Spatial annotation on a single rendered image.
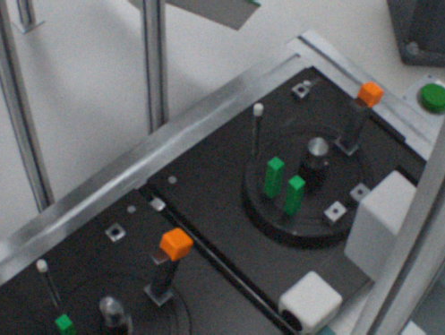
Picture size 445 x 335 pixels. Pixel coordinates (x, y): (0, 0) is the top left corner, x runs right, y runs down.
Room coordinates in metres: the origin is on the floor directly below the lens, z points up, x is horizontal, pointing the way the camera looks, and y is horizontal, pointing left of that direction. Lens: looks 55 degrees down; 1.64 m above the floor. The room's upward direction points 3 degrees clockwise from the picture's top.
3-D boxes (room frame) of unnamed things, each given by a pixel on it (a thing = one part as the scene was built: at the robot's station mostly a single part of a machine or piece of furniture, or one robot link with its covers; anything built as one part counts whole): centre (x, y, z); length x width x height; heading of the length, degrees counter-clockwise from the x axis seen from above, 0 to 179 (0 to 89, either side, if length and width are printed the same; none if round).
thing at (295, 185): (0.40, -0.07, 1.01); 0.01 x 0.01 x 0.05; 45
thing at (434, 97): (0.58, -0.25, 0.96); 0.04 x 0.04 x 0.02
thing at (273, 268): (0.44, -0.09, 0.96); 0.24 x 0.24 x 0.02; 45
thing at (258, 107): (0.46, -0.03, 1.03); 0.01 x 0.01 x 0.08; 45
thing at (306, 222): (0.44, -0.09, 0.98); 0.14 x 0.14 x 0.02
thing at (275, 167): (0.42, -0.05, 1.01); 0.01 x 0.01 x 0.05; 45
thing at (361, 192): (0.42, -0.14, 1.00); 0.02 x 0.01 x 0.02; 135
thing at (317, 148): (0.44, -0.09, 1.04); 0.02 x 0.02 x 0.03
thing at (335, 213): (0.39, -0.11, 1.00); 0.02 x 0.01 x 0.02; 135
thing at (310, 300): (0.30, -0.09, 0.97); 0.05 x 0.05 x 0.04; 45
